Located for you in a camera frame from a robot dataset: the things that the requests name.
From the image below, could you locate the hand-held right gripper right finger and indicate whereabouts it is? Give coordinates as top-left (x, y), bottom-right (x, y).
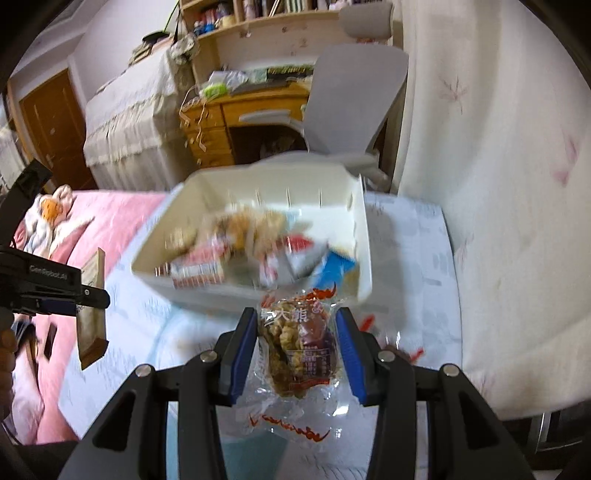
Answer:
top-left (335, 307), bottom-right (539, 480)

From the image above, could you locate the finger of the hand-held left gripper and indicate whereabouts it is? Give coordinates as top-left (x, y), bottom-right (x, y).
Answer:
top-left (0, 159), bottom-right (52, 247)
top-left (28, 287), bottom-right (110, 317)

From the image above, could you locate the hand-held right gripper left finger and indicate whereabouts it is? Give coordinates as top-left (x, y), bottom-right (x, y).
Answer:
top-left (55, 307), bottom-right (258, 480)

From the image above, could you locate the tan brown snack packet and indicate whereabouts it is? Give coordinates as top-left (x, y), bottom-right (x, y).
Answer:
top-left (76, 248), bottom-right (109, 371)

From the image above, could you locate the clear nut snack packet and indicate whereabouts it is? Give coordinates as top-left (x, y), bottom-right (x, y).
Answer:
top-left (240, 286), bottom-right (352, 444)

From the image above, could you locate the small blue white packet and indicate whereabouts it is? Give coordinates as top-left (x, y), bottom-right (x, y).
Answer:
top-left (314, 249), bottom-right (358, 289)

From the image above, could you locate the red white snack packet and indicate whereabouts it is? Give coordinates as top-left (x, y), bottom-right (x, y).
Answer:
top-left (166, 244), bottom-right (232, 289)

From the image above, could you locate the white red chips packet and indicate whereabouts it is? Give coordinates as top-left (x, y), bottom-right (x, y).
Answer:
top-left (261, 233), bottom-right (328, 289)

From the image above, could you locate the yellow pastry packet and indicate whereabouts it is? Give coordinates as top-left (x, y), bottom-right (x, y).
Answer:
top-left (198, 205), bottom-right (287, 259)

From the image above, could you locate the white plastic storage box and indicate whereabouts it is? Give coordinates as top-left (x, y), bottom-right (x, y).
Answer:
top-left (130, 164), bottom-right (374, 315)

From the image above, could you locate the person's left hand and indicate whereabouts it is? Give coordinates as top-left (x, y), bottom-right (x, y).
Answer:
top-left (0, 309), bottom-right (17, 421)

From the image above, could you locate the cartoon plush blanket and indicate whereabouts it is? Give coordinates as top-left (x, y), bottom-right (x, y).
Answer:
top-left (14, 185), bottom-right (98, 259)

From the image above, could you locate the dark candy clear wrapper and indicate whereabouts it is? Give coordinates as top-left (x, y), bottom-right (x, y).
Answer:
top-left (360, 314), bottom-right (426, 365)

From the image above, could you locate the brown wooden door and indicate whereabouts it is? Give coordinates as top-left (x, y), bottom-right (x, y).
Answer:
top-left (18, 69), bottom-right (100, 190)

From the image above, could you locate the pink blanket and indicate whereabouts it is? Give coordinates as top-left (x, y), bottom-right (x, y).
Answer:
top-left (9, 189), bottom-right (185, 446)

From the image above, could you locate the tree print tablecloth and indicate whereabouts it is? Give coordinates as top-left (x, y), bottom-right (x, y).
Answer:
top-left (58, 191), bottom-right (467, 480)

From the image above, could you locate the wooden desk with drawers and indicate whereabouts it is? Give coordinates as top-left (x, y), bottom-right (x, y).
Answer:
top-left (180, 83), bottom-right (315, 167)

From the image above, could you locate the trash bin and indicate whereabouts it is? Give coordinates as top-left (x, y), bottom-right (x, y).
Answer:
top-left (259, 138), bottom-right (298, 160)

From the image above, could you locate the white crumpled bag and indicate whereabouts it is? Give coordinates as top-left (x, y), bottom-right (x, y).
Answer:
top-left (208, 69), bottom-right (250, 90)

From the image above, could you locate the white floral curtain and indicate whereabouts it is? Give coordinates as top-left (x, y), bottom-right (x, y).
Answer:
top-left (392, 0), bottom-right (591, 421)

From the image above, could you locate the grey office chair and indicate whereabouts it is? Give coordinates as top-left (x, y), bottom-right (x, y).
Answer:
top-left (238, 0), bottom-right (409, 190)

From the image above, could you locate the wooden bookshelf hutch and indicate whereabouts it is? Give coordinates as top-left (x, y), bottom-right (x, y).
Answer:
top-left (178, 0), bottom-right (393, 84)

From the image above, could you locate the white cable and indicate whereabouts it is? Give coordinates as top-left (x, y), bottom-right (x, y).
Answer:
top-left (179, 90), bottom-right (208, 164)

